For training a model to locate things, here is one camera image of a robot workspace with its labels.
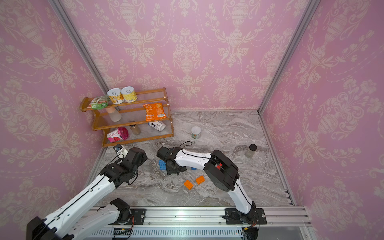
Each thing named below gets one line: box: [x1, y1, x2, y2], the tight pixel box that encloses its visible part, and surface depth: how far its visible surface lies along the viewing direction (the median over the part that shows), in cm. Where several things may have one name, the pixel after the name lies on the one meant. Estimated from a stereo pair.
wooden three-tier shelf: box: [80, 87, 174, 148], surface depth 99 cm
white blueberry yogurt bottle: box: [148, 121, 166, 132], surface depth 105 cm
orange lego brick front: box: [183, 179, 194, 190], surface depth 85 cm
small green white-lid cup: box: [191, 126, 202, 139], surface depth 103 cm
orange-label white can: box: [107, 88, 125, 105], surface depth 87 cm
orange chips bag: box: [143, 102, 167, 122], surface depth 99 cm
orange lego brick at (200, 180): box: [195, 175, 206, 185], surface depth 87 cm
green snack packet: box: [87, 95, 111, 110], surface depth 84 cm
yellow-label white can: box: [120, 86, 138, 103], surface depth 87 cm
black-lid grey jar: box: [247, 143, 258, 159], surface depth 91 cm
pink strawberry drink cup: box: [106, 127, 129, 143], surface depth 101 cm
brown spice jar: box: [129, 124, 141, 135], surface depth 103 cm
